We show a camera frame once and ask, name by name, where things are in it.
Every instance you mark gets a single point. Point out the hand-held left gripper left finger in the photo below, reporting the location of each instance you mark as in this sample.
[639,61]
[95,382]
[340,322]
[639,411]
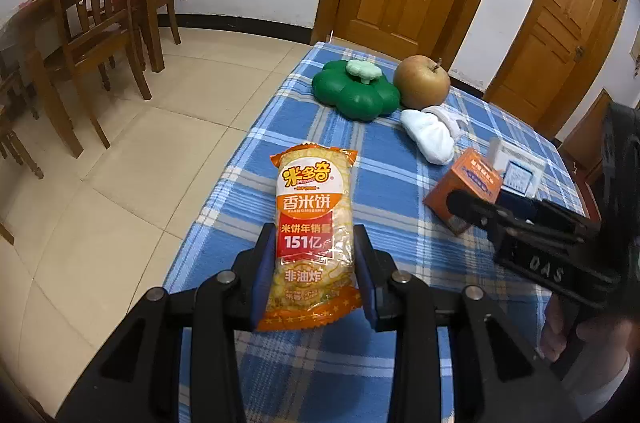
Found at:
[260,283]

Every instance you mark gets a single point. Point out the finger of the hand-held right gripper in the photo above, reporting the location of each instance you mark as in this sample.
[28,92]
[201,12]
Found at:
[470,205]
[520,203]

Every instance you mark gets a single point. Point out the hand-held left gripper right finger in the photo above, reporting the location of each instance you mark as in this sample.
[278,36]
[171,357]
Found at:
[366,283]

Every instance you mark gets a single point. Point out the orange rice cracker packet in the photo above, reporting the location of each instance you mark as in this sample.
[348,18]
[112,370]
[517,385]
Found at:
[310,213]

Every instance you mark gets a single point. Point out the person's right forearm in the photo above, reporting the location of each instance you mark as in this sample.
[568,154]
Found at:
[602,353]

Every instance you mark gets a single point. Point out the person's right hand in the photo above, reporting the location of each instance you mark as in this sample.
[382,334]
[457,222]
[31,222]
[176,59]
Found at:
[552,333]

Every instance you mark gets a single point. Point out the blue and white medicine box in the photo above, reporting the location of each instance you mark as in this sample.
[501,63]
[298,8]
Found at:
[522,173]

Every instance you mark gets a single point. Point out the orange cardboard box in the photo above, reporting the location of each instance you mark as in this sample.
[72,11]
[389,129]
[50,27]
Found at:
[470,173]

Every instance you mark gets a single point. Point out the white sock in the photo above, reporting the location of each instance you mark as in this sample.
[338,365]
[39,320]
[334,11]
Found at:
[452,118]
[430,138]

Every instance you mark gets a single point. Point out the blue checkered tablecloth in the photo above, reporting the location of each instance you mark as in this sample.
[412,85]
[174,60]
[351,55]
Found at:
[380,188]

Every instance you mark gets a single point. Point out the apple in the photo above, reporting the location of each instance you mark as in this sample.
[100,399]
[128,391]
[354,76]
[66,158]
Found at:
[420,83]

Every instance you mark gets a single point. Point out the green pumpkin-shaped toy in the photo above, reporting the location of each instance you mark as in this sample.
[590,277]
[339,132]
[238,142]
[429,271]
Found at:
[350,93]

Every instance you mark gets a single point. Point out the wooden door with red ornament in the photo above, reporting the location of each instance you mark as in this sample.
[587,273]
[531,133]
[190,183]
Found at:
[565,23]

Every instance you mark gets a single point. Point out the wooden wall panel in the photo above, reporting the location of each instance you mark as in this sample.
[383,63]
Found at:
[587,128]

